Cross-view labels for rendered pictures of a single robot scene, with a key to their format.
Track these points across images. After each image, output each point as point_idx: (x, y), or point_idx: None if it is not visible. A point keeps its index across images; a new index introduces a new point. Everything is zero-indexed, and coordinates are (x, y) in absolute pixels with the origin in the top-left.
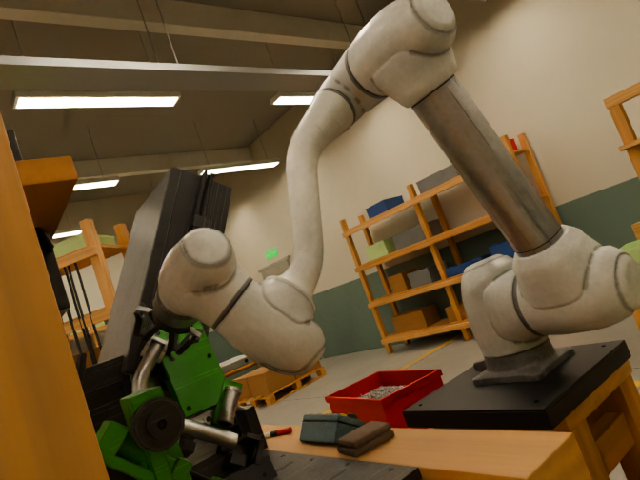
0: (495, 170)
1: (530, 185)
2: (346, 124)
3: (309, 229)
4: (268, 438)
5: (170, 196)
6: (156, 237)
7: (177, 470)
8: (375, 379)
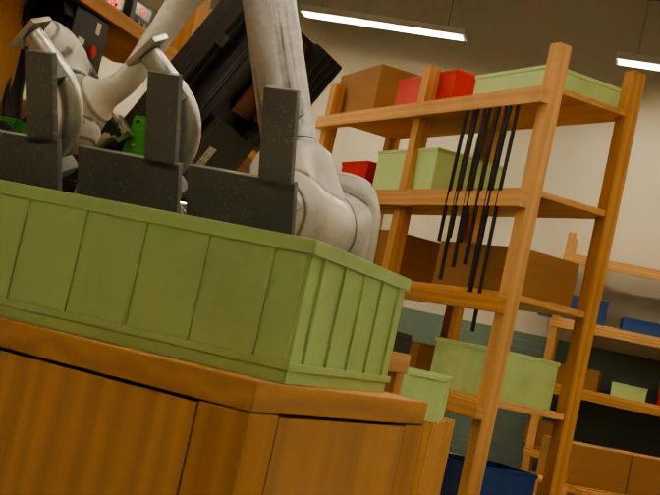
0: (251, 53)
1: (278, 82)
2: None
3: (134, 52)
4: None
5: (220, 7)
6: (188, 41)
7: None
8: None
